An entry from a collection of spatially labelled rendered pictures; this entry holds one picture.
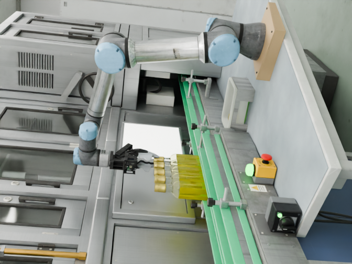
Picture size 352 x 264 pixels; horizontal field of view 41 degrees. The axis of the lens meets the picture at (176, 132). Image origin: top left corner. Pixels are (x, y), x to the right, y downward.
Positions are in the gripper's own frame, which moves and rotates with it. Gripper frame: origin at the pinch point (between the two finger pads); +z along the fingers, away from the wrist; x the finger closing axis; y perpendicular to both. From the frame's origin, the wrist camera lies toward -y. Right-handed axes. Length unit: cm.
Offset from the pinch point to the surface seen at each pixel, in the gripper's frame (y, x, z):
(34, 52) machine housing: -93, 6, -71
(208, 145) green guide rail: 8.4, 14.8, 20.1
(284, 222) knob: 69, 28, 34
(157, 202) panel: 15.9, -10.9, 1.9
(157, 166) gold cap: 7.2, 1.7, 0.4
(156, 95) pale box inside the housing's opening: -100, -18, 4
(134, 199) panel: 14.8, -11.0, -8.1
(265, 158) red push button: 36, 29, 35
